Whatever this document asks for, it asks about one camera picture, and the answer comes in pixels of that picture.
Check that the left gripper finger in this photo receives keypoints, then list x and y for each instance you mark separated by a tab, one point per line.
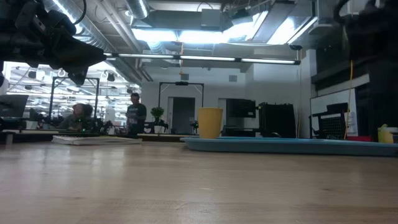
81	56
77	77

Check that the yellow cup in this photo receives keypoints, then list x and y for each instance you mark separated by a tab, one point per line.
210	123

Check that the blue plastic tray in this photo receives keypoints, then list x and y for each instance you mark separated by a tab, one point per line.
280	147

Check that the seated person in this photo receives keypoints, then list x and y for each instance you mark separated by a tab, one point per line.
76	119

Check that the dark desk monitor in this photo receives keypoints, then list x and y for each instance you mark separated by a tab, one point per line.
12	105

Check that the white folded napkin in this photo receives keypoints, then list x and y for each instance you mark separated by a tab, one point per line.
93	140

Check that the whiteboard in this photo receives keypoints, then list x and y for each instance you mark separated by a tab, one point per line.
320	104

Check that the green potted plant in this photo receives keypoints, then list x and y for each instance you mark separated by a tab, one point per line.
157	113

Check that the black perforated cart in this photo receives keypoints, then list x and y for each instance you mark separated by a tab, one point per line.
332	126

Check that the yellow bottle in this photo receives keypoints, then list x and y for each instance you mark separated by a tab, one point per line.
385	135

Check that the red box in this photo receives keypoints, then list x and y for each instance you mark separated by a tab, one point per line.
359	138

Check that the long ceiling light bar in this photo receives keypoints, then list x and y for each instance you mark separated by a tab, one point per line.
267	61

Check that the grey door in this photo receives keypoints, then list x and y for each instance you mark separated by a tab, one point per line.
183	115

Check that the black cabinet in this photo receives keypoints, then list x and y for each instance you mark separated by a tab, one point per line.
276	121

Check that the silver spiral air duct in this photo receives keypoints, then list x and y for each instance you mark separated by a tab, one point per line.
93	31

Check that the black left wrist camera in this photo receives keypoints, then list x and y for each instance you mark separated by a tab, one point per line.
46	21

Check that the black rig frame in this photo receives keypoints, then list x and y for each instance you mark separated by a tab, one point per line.
51	99
182	83

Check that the black wall monitor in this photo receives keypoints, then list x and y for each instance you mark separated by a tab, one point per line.
241	108

